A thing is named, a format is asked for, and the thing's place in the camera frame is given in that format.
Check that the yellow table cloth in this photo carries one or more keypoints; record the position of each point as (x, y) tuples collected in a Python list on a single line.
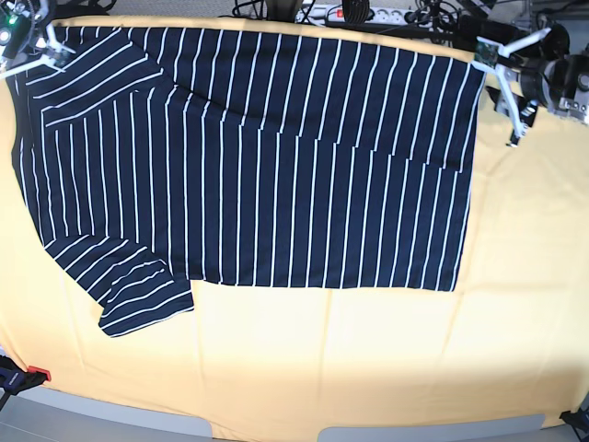
[(265, 364)]

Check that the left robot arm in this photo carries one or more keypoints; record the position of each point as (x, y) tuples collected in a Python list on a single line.
[(557, 43)]

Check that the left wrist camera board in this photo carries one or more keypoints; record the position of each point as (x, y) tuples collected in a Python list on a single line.
[(485, 55)]

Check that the black clamp right corner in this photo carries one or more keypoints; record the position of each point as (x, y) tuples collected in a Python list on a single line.
[(578, 421)]

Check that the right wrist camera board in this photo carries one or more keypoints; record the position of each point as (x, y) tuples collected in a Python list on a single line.
[(60, 59)]

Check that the navy white striped T-shirt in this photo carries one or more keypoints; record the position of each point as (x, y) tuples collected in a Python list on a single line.
[(156, 157)]

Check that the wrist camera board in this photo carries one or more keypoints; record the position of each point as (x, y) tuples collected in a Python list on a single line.
[(485, 55), (60, 59)]

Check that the black power adapter box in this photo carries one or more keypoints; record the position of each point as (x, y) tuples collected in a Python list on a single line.
[(470, 27)]

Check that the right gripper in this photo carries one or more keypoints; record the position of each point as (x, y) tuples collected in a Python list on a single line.
[(20, 22)]

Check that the white power strip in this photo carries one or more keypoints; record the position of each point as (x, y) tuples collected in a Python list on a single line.
[(324, 14)]

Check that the red black clamp left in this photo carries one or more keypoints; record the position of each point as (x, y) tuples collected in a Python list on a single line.
[(15, 380)]

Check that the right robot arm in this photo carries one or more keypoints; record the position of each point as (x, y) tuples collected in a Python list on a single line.
[(35, 49)]

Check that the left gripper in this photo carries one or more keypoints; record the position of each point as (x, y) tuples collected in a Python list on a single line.
[(559, 85)]

